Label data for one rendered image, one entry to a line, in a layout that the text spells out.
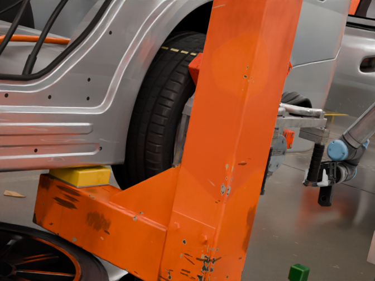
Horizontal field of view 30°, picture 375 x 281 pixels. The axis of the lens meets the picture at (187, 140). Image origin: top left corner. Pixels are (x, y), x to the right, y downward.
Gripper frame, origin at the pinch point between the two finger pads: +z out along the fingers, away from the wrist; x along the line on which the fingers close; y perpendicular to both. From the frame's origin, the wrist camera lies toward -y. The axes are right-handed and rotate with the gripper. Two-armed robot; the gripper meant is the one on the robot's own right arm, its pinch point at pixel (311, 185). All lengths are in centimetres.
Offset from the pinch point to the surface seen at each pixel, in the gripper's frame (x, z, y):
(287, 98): -5.5, 5.7, 30.0
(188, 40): -31, 27, 50
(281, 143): -3.6, 15.2, 15.5
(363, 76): -59, -224, 46
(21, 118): -39, 96, 26
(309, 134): 1.0, 2.6, 17.7
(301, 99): -1.3, 4.2, 29.7
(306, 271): 23, 58, -15
